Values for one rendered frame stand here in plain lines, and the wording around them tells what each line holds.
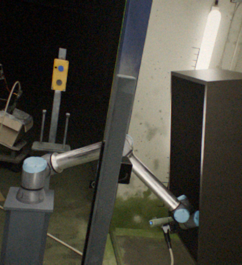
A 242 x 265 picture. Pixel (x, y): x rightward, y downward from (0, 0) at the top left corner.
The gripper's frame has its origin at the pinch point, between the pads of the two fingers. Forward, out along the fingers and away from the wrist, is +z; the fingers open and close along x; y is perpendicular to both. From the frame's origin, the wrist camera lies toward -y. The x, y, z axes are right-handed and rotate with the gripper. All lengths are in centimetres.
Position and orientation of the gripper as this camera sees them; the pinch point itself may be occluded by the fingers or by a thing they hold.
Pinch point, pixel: (163, 225)
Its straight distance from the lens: 256.5
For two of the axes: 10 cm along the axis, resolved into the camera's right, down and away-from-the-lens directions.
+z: -5.4, 3.9, 7.4
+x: 8.1, 0.0, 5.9
